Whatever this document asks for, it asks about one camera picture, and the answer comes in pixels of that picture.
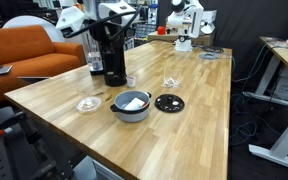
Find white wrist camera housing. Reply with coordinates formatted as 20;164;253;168
55;6;87;36

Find clear drinking glass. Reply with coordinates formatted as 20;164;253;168
163;66;182;89

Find gray cooking pot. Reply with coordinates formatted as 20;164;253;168
109;90;153;124

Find wooden desk with white legs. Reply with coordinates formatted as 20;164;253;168
243;35;288;174

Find clear glass dish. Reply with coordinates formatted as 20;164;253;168
75;96;103;113

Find small clear cup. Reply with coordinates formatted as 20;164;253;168
126;75;137;88

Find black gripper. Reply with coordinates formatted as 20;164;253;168
92;21;127;69

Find clear water tank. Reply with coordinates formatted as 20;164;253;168
85;33;104;76

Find tan cabinet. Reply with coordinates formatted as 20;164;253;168
146;30;216;48

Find orange sofa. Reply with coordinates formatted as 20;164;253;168
0;24;87;111

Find red container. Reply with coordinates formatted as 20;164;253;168
157;25;167;36

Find black pod coffee machine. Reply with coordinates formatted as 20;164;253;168
98;26;129;88

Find white pod with red lid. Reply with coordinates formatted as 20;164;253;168
132;97;149;109

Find gray coiled cable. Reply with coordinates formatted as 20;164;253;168
198;51;220;61

